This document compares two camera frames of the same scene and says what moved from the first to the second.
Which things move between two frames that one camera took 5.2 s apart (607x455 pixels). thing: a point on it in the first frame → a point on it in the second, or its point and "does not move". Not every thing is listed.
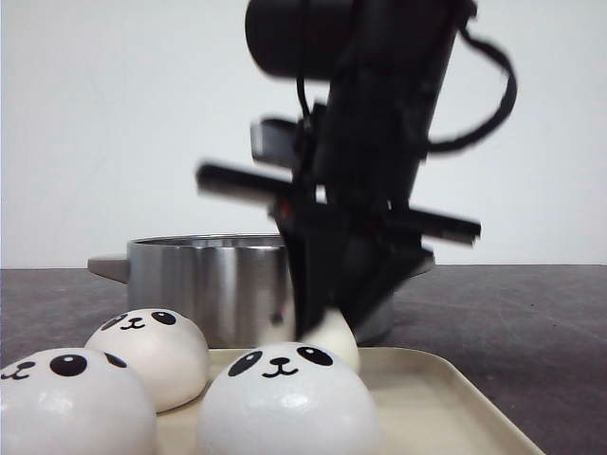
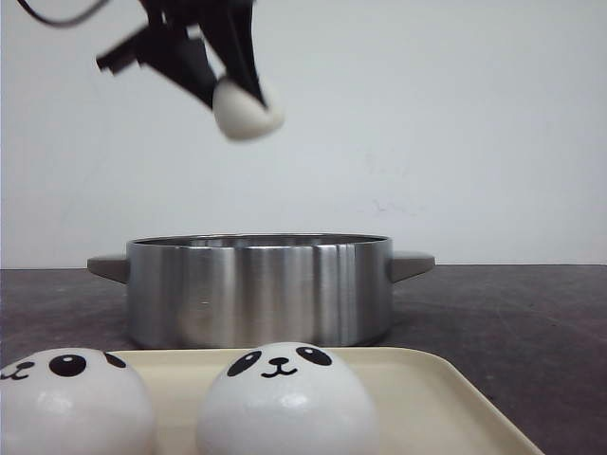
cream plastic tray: x=426 y=404 does not move
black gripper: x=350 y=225 → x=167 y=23
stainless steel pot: x=232 y=286 does not move
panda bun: x=288 y=398 does not move
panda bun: x=167 y=350 → x=241 y=114
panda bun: x=74 y=402 does not move
